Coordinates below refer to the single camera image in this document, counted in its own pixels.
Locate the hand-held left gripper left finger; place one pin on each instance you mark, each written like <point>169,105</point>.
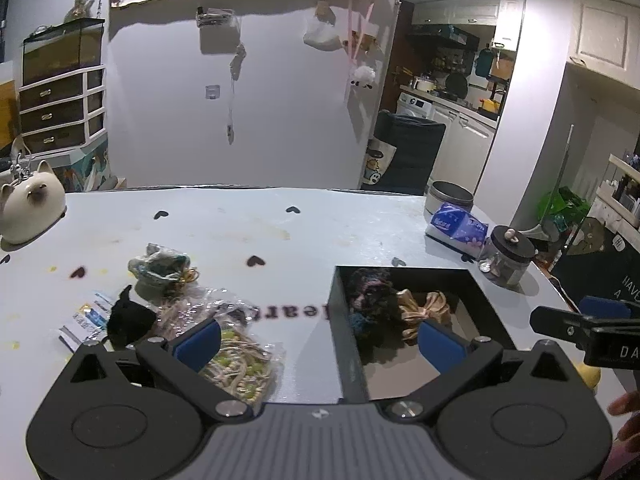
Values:
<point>197,345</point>

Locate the teal hanging bag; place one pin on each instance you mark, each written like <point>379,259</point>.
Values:
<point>484,62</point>

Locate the glass tank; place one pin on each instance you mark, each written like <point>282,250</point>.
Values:
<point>60,50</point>

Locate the white shelf unit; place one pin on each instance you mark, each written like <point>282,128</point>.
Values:
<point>620,185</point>

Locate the cartoon print tote bag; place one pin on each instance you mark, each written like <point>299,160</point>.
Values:
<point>380,165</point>

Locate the black letter board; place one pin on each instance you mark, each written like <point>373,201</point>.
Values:
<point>600,260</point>

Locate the white washing machine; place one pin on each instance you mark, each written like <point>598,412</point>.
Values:
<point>414,106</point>

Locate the blue tissue pack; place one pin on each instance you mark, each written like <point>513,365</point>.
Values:
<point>455,225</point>

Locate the yellow round object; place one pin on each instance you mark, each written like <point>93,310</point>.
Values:
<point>589,375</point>

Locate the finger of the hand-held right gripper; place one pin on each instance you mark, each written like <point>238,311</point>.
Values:
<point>605,306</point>
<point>557,322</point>

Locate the person's right hand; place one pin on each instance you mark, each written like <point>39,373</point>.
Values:
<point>625,410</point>

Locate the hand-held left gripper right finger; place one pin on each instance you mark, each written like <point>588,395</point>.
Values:
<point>441,352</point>

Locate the gold satin scrunchie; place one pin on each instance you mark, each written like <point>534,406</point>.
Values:
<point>425,307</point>

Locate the round metal tin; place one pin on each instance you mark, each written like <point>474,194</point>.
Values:
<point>447,195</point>

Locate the white upper kitchen cabinets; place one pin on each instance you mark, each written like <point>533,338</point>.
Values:
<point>470,15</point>

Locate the green plastic bag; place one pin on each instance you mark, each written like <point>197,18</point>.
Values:
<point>565,205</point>

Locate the white and blue packet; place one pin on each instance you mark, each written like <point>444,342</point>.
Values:
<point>82,322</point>

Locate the white cat-shaped figurine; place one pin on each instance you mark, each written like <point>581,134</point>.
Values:
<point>27,205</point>

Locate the white hanging plush toy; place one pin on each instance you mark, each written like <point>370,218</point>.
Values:
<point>362,77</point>

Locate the white lower kitchen cabinet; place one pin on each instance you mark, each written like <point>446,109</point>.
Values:
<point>465,145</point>

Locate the black laundry hamper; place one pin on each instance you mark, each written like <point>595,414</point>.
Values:
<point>410,152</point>

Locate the black storage box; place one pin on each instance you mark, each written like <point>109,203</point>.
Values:
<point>345,340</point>

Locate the clear wall-mounted holder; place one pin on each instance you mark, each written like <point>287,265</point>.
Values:
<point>215,17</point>

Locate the dark crocheted scrunchie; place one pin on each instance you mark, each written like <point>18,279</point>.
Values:
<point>370,292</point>

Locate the thin grey rod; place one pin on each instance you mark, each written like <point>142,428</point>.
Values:
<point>562,175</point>

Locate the white drawer cabinet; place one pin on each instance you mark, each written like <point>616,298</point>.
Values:
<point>55,110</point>

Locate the glass jar with black lid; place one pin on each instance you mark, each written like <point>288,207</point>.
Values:
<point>507,257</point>

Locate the clear wall hook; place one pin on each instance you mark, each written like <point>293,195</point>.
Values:
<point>212,92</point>

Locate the yellow pot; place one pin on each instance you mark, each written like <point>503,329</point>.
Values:
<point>489,105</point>

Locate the black fabric scrunchie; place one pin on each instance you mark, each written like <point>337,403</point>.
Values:
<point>127,320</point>

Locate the white hanging plastic bag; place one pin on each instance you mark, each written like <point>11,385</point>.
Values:
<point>322,35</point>

